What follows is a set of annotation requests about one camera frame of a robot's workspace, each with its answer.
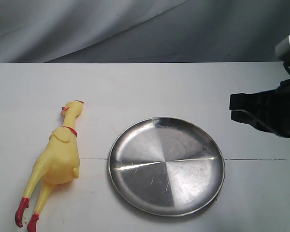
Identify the round stainless steel plate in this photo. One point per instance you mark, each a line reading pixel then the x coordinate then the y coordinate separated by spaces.
pixel 166 167

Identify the yellow rubber chicken toy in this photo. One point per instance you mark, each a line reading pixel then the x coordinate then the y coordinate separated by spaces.
pixel 58 164

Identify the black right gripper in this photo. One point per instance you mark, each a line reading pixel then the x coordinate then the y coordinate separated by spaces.
pixel 275 102

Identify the grey backdrop cloth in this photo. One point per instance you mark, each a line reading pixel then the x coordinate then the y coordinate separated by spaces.
pixel 141 31

